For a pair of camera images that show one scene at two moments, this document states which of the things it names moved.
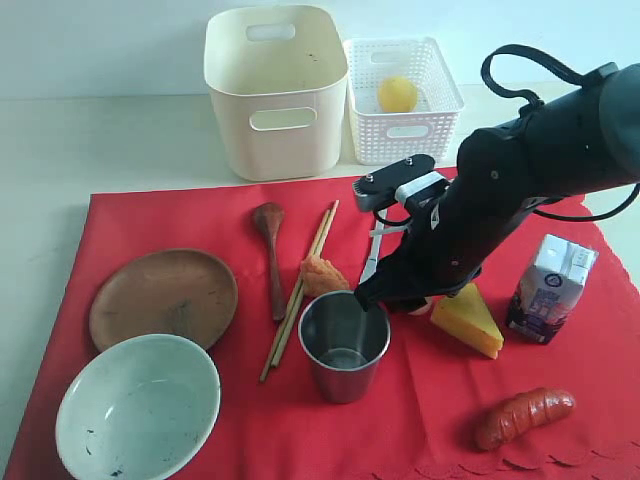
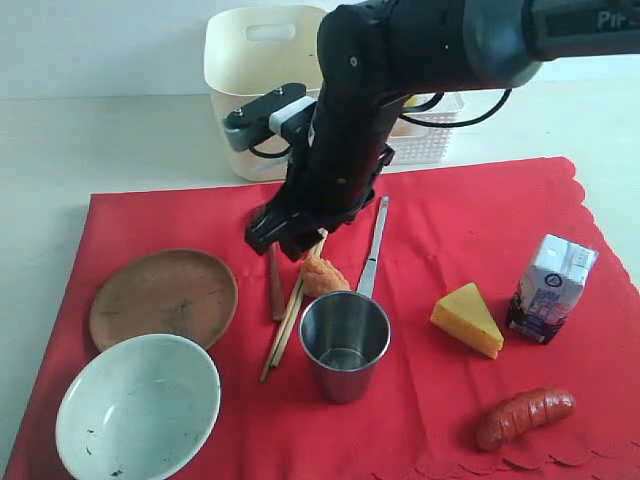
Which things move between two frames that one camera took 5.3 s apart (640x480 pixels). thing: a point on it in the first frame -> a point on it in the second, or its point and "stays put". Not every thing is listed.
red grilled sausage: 520,412 stays put
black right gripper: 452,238 -> 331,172
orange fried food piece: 321,276 stays put
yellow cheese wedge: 467,318 stays put
